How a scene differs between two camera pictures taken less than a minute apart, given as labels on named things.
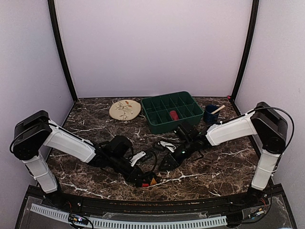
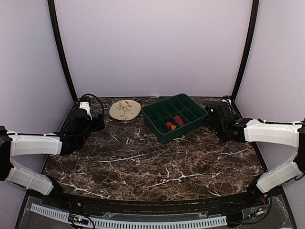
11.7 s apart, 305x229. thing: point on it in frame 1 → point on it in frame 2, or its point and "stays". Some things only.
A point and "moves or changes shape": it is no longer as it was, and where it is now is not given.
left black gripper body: [116, 162] → [99, 125]
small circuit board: [78, 219] stays
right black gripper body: [189, 150] → [218, 132]
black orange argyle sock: [149, 180] → [170, 124]
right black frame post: [249, 48] stays
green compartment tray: [157, 110] moves or changes shape
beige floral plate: [124, 109] stays
